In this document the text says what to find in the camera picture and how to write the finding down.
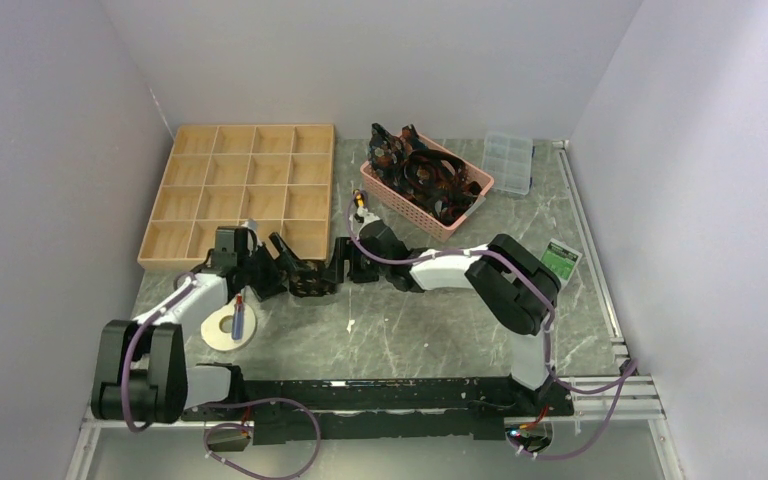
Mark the blue red small screwdriver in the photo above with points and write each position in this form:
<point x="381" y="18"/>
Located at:
<point x="238" y="318"/>

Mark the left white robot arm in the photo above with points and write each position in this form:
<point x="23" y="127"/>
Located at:
<point x="142" y="376"/>

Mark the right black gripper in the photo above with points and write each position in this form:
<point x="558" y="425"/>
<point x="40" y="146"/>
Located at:
<point x="345" y="252"/>

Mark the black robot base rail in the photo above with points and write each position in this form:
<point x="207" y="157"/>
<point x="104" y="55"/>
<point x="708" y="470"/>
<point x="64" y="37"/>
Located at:
<point x="478" y="407"/>

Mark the upper black yellow screwdriver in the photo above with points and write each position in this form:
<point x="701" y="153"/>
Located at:
<point x="358" y="198"/>

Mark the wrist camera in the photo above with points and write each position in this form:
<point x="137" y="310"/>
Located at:
<point x="250" y="225"/>
<point x="363" y="216"/>

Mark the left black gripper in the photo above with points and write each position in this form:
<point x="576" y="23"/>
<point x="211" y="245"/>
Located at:
<point x="271" y="286"/>

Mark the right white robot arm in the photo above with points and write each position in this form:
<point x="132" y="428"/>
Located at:
<point x="518" y="289"/>

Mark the black gold patterned tie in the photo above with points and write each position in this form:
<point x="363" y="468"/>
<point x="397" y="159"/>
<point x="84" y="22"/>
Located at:
<point x="310" y="278"/>

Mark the pile of patterned ties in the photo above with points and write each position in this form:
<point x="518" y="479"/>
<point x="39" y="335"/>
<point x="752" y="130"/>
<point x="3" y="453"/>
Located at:
<point x="435" y="181"/>

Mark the wooden compartment tray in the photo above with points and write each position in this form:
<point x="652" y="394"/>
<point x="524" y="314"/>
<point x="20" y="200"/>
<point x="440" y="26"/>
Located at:
<point x="279" y="176"/>

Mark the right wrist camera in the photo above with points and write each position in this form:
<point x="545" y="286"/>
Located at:
<point x="363" y="216"/>

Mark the white tape roll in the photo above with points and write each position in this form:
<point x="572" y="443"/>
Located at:
<point x="216" y="329"/>

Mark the clear plastic organizer box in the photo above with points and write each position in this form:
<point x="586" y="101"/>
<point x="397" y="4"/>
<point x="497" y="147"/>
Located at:
<point x="508" y="159"/>

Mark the green screw bit box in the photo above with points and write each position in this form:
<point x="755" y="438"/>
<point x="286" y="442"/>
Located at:
<point x="561" y="259"/>

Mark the pink plastic basket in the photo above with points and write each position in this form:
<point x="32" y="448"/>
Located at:
<point x="414" y="214"/>

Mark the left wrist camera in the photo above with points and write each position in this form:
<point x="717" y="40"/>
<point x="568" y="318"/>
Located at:
<point x="250" y="225"/>

